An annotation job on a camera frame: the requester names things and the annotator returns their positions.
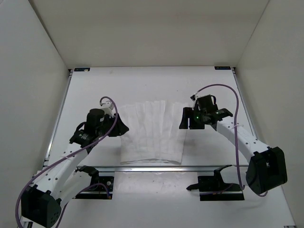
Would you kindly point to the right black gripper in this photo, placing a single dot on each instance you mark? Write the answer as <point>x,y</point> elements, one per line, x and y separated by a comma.
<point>188,112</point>

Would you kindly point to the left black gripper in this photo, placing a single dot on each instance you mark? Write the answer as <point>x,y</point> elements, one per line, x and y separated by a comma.
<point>120,127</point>

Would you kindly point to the white pleated skirt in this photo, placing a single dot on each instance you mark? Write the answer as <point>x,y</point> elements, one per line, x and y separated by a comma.
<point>154,134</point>

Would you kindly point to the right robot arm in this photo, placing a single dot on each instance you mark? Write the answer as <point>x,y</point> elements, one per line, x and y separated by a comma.
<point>266,165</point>

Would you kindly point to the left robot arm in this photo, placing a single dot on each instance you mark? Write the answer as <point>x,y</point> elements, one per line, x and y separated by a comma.
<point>47,194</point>

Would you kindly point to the right blue corner label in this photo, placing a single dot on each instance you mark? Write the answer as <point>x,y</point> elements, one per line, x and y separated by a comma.
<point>222,68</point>

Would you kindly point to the blue corner label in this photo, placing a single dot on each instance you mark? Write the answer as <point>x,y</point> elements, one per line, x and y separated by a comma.
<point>81,69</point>
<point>222,68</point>

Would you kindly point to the left blue corner label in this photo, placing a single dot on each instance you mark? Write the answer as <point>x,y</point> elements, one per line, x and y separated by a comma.
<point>81,69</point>

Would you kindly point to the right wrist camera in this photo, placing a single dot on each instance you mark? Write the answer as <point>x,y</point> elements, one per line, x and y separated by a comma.
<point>196,99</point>

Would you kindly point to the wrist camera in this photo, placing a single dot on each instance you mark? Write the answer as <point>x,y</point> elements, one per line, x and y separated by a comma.
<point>107,107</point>
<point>196,99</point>

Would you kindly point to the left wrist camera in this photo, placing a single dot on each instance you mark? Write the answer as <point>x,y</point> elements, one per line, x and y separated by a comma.
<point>107,107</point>

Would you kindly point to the aluminium rail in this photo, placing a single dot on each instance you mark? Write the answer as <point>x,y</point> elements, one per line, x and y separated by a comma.
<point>157,169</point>

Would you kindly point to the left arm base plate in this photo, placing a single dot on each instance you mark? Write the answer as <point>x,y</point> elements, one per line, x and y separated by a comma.
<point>100,187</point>

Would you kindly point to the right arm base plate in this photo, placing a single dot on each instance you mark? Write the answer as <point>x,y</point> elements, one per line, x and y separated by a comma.
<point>213,188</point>

